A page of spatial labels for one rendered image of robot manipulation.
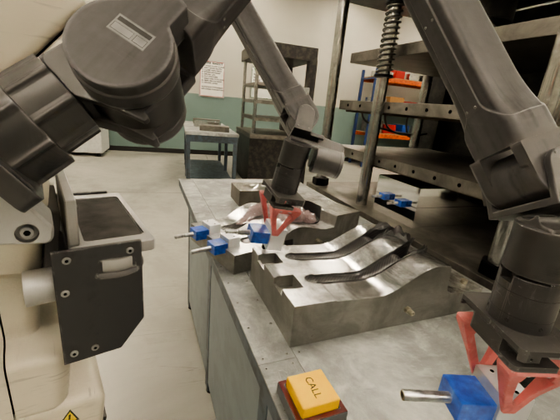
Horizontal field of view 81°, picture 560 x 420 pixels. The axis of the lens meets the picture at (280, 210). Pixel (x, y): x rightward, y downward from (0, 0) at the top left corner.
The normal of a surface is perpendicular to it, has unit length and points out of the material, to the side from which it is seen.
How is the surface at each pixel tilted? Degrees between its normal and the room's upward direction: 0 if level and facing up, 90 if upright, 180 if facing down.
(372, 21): 90
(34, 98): 75
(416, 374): 0
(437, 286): 90
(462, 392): 0
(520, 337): 1
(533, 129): 60
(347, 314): 90
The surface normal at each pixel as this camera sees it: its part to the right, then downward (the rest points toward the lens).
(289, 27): 0.28, 0.32
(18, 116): 0.49, 0.16
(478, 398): 0.10, -0.95
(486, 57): 0.13, -0.20
